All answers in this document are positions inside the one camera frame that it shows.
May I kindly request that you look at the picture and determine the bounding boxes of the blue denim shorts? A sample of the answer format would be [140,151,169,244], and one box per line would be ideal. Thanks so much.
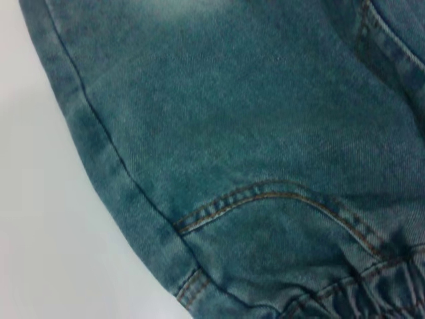
[18,0,425,319]

